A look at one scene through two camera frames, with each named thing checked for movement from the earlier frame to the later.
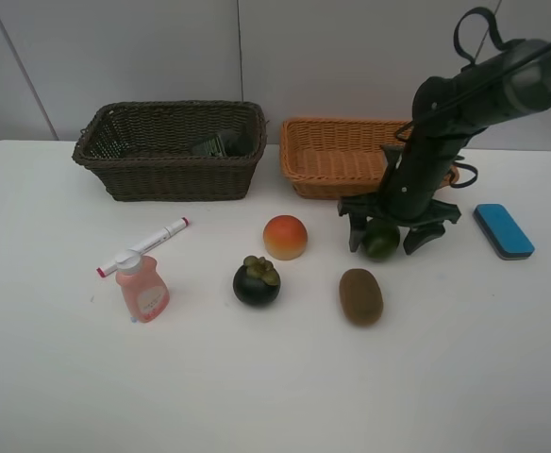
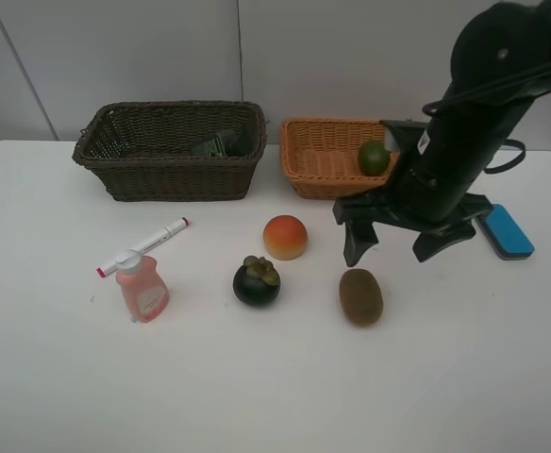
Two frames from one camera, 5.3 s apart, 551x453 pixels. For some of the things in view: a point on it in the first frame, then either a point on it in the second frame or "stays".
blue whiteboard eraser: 502,231 stays
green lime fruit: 380,239 to 374,158
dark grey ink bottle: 233,142 stays
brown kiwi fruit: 360,296 stays
